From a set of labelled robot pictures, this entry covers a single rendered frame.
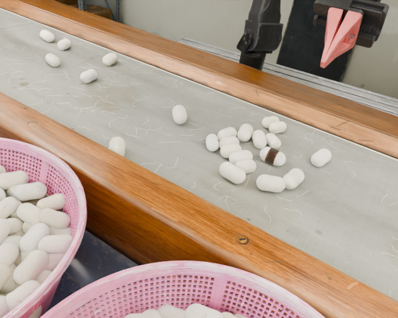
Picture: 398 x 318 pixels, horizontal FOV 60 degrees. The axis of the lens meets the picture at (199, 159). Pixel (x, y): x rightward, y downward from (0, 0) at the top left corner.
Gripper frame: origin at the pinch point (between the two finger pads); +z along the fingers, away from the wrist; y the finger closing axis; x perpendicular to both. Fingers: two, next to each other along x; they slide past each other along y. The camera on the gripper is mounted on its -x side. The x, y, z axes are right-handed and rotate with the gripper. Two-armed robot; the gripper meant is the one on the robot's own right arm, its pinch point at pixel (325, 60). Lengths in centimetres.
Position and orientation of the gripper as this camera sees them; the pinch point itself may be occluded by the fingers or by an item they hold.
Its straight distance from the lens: 56.3
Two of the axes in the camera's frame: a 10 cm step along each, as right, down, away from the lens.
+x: 2.4, 3.5, 9.1
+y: 8.4, 3.9, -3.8
